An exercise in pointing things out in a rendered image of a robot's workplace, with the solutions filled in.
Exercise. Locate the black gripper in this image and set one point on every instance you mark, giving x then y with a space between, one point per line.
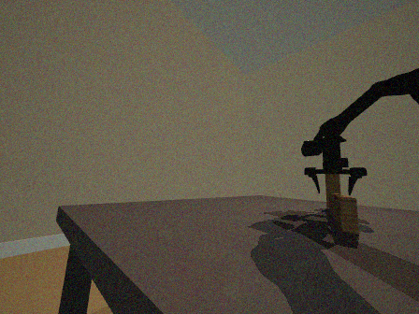
355 172

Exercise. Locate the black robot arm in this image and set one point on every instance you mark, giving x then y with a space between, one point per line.
407 83

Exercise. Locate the brown wooden post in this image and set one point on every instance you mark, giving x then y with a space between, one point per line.
332 185

